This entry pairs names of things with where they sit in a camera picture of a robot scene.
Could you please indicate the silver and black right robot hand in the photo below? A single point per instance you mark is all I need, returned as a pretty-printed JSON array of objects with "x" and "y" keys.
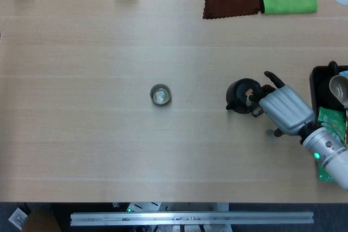
[{"x": 288, "y": 109}]

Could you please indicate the dark ceramic tea cup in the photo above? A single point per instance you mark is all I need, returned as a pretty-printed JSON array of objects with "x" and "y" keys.
[{"x": 160, "y": 103}]

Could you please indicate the black plastic tray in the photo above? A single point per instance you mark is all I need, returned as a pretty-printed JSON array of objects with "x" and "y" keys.
[{"x": 316, "y": 85}]

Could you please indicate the dark pitcher with beige inside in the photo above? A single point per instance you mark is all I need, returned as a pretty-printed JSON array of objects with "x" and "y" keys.
[{"x": 324, "y": 90}]

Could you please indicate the small green tea packet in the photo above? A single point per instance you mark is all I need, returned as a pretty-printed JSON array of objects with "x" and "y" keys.
[{"x": 330, "y": 118}]

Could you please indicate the light blue wipes packet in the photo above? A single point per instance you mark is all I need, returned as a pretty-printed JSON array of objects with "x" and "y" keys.
[{"x": 345, "y": 73}]

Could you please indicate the large green tea packet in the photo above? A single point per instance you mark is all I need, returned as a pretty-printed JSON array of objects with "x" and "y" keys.
[{"x": 323, "y": 173}]

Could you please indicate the brown rounded seat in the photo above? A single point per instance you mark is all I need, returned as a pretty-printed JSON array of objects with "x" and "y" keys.
[{"x": 40, "y": 222}]

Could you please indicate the white floor socket box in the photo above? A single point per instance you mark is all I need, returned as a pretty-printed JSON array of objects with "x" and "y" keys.
[{"x": 17, "y": 218}]

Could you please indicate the aluminium profile rail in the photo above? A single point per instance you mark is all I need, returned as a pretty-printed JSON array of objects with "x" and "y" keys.
[{"x": 190, "y": 218}]

